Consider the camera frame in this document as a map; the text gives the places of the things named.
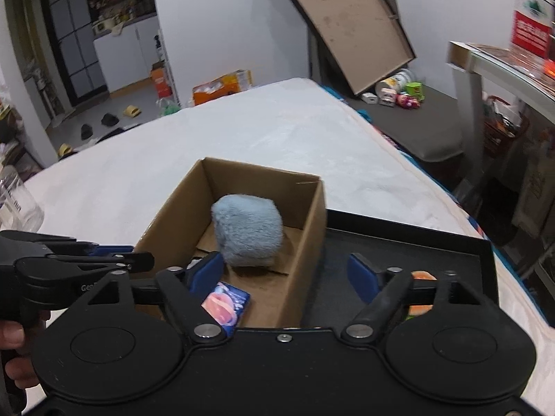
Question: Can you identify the blue tissue packet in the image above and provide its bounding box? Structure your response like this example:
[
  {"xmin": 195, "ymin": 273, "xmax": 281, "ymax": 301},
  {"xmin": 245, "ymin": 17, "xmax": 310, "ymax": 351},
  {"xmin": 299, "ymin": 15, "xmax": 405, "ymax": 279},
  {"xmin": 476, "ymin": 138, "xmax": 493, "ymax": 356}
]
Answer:
[{"xmin": 201, "ymin": 282, "xmax": 250, "ymax": 332}]

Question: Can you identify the orange hamburger plush toy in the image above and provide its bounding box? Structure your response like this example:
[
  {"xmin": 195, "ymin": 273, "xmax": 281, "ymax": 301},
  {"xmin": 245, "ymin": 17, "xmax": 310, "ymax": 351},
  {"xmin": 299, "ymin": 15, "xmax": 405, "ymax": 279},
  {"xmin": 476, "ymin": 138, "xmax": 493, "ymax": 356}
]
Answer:
[{"xmin": 407, "ymin": 270, "xmax": 436, "ymax": 319}]

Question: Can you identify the grey fluffy plush toy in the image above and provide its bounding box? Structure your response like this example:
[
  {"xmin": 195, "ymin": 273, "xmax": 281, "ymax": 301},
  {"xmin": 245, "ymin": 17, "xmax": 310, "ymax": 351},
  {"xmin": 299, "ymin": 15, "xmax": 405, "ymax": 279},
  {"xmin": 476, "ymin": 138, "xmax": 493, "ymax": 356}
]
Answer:
[{"xmin": 211, "ymin": 194, "xmax": 283, "ymax": 268}]

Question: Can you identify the brown cardboard box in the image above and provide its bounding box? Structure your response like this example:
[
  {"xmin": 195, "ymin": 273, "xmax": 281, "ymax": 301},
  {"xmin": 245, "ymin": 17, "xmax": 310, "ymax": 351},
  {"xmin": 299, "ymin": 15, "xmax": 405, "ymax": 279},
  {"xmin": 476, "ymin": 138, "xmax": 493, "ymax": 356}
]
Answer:
[{"xmin": 136, "ymin": 158, "xmax": 326, "ymax": 328}]

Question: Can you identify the person's left hand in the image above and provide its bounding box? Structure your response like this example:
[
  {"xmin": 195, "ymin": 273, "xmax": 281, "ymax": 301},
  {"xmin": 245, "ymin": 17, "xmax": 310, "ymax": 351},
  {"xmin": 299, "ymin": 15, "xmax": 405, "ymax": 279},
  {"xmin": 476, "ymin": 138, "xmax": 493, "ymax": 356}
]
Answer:
[{"xmin": 1, "ymin": 311, "xmax": 51, "ymax": 415}]

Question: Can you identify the black tray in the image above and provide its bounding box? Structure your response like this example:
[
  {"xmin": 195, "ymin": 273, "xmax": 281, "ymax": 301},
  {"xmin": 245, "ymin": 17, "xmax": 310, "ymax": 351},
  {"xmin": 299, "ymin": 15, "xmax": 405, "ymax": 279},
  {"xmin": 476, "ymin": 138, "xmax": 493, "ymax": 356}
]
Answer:
[{"xmin": 301, "ymin": 209, "xmax": 498, "ymax": 330}]

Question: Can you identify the clear glass jar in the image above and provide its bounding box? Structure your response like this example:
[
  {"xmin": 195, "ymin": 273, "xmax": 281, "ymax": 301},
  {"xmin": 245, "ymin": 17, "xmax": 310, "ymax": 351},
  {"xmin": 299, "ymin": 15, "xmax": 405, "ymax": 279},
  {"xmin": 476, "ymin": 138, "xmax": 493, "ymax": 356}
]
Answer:
[{"xmin": 1, "ymin": 165, "xmax": 44, "ymax": 232}]

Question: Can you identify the grey bench cushion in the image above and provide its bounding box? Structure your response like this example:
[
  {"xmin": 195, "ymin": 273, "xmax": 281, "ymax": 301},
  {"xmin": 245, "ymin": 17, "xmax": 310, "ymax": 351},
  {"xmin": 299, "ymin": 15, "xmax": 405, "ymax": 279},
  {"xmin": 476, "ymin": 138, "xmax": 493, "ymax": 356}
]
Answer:
[{"xmin": 345, "ymin": 86, "xmax": 463, "ymax": 163}]

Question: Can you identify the yellow slipper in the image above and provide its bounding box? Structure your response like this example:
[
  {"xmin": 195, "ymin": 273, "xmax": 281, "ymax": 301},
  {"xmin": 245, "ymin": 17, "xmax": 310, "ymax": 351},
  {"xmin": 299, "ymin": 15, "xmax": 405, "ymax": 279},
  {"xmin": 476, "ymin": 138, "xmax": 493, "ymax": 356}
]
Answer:
[{"xmin": 123, "ymin": 105, "xmax": 141, "ymax": 118}]

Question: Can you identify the black slipper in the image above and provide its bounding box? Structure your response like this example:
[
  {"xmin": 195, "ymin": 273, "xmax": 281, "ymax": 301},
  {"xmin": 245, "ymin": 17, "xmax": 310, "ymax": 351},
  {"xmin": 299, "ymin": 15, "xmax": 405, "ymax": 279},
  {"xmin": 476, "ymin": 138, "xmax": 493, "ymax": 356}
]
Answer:
[{"xmin": 101, "ymin": 113, "xmax": 119, "ymax": 127}]

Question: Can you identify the orange paper bag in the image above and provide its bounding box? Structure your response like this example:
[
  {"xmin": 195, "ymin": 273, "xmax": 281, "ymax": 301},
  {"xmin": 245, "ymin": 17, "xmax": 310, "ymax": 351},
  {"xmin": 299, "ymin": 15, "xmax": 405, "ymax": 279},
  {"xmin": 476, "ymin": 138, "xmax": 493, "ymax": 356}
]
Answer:
[{"xmin": 193, "ymin": 70, "xmax": 253, "ymax": 105}]

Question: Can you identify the green toy cup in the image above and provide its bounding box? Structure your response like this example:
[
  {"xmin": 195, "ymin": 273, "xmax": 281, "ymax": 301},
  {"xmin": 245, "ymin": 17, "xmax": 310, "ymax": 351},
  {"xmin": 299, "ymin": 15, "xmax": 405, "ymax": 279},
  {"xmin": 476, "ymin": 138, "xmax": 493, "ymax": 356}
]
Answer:
[{"xmin": 405, "ymin": 82, "xmax": 424, "ymax": 102}]

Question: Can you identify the white round tin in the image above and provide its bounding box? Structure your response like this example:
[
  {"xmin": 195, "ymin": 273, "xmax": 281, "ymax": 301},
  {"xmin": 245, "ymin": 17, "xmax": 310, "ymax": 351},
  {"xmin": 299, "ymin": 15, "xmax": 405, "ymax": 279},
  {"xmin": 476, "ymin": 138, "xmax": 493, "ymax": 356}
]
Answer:
[{"xmin": 374, "ymin": 69, "xmax": 417, "ymax": 98}]

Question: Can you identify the large brown framed board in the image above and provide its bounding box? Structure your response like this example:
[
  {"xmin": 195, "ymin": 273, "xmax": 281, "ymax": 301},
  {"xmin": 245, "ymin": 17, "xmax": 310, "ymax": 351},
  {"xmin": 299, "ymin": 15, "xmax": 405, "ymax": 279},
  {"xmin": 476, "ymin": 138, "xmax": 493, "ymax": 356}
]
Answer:
[{"xmin": 291, "ymin": 0, "xmax": 416, "ymax": 95}]

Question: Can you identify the clear plastic water bottle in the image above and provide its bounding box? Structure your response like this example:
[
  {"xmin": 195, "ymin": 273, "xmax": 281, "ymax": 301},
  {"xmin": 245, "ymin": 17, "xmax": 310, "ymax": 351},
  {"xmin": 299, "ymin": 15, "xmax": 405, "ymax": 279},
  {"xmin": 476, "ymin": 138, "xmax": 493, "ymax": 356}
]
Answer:
[{"xmin": 510, "ymin": 0, "xmax": 554, "ymax": 69}]

